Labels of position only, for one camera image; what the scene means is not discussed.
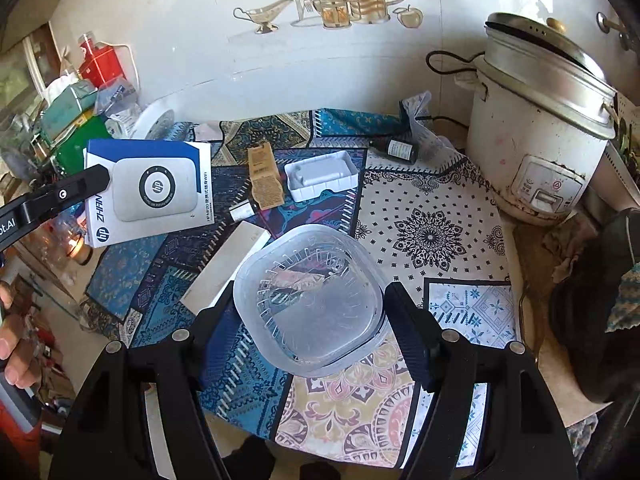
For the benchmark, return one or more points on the green container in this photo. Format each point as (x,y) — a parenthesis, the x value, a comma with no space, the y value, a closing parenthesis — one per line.
(69,155)

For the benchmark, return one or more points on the dark green spray bottle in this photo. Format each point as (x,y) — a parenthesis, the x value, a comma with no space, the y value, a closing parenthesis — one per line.
(396,149)

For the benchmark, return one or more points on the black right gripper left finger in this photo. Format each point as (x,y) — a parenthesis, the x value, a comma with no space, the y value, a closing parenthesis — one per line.
(138,416)

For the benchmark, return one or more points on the red tin box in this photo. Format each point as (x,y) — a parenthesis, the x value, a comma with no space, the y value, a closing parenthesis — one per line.
(100,65)

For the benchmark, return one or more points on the clear plastic food container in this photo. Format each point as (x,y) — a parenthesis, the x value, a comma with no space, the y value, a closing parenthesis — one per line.
(312,301)

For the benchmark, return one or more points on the white rice cooker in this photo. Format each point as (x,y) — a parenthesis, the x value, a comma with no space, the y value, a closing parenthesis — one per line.
(541,118)

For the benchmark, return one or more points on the brown kraft paper box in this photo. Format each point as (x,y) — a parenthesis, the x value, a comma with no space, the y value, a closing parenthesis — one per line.
(267,188)

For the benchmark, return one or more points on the long white paper box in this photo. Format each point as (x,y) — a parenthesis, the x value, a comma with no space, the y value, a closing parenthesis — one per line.
(245,240)

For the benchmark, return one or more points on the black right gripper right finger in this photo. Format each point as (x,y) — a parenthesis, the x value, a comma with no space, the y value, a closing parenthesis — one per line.
(491,416)

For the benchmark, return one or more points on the white HP product box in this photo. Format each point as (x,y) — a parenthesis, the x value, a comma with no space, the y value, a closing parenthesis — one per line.
(156,187)

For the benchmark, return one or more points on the teal box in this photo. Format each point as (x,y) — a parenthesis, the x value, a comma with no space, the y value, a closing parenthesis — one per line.
(67,106)

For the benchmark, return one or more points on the white perforated round lid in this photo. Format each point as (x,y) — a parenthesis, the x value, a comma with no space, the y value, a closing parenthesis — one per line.
(154,122)

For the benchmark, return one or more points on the white plastic tray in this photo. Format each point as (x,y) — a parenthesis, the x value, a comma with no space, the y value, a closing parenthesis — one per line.
(310,177)

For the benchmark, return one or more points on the person's left hand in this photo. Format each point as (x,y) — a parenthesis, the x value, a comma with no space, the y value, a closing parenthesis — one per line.
(21,368)

